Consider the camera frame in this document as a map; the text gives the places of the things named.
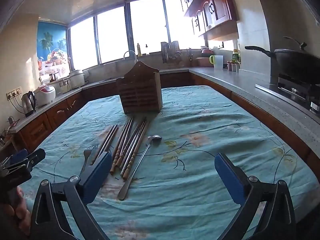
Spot steel electric kettle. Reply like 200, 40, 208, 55
21, 91, 36, 117

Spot wooden lower cabinets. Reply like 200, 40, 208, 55
12, 71, 320, 178

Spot pile of chopsticks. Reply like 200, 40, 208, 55
110, 119, 150, 180

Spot black wok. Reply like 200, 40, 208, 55
245, 36, 320, 84

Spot kitchen window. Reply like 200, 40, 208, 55
67, 0, 208, 70

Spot grey kitchen countertop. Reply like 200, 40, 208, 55
11, 66, 320, 160

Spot pink basin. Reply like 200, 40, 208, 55
196, 57, 214, 67

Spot white slow cooker pot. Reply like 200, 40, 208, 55
69, 69, 90, 88

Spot wooden cabinets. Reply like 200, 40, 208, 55
174, 0, 239, 40
12, 71, 320, 178

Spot metal fork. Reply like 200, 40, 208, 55
79, 148, 93, 178

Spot small steel pot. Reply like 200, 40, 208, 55
59, 79, 71, 92

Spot pitcher with green handle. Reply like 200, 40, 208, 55
209, 54, 223, 70

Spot wooden utensil holder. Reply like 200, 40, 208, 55
116, 61, 163, 115

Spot sink faucet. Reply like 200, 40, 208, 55
123, 50, 137, 62

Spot knife and dish rack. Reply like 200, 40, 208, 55
161, 41, 180, 64

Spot long metal spoon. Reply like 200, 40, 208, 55
117, 135, 162, 201

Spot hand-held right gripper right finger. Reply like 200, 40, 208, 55
214, 152, 298, 240

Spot tropical fruit wall poster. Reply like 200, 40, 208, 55
37, 21, 70, 77

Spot blue floral tablecloth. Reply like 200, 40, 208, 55
19, 85, 320, 240

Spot white rice cooker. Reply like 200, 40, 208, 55
35, 85, 56, 107

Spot wooden upper cabinets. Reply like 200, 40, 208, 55
174, 0, 239, 40

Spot tangled wires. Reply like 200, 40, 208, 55
0, 116, 19, 145

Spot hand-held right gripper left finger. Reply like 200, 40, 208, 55
29, 151, 113, 240

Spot gas stove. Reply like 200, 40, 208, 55
255, 74, 320, 115

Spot person's left hand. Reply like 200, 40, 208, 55
0, 187, 31, 236

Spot black kettle power cable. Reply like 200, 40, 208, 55
9, 96, 27, 117

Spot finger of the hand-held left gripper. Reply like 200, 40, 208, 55
1, 149, 28, 167
5, 148, 46, 174

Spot wall power outlet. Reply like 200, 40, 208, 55
6, 87, 22, 100

